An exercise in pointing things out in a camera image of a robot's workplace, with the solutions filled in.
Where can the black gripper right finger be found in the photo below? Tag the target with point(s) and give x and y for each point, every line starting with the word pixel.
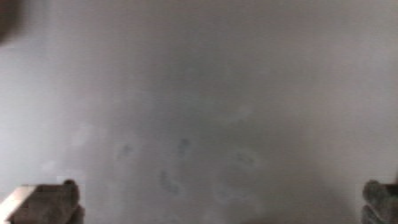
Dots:
pixel 379 212

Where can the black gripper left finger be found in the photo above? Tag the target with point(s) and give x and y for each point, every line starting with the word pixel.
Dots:
pixel 43 204

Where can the white cabinet body box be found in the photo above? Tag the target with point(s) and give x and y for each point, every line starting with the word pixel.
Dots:
pixel 208 106

